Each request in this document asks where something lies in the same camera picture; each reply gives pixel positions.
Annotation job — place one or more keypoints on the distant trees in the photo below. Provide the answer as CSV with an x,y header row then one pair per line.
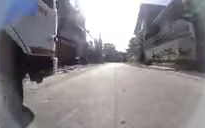
x,y
105,53

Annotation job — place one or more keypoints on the grey concrete road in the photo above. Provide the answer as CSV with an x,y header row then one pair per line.
x,y
123,100

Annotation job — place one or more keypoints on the tall dark building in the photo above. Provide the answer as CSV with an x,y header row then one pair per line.
x,y
70,36

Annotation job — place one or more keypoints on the grey building with balcony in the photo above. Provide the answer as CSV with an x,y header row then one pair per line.
x,y
171,43

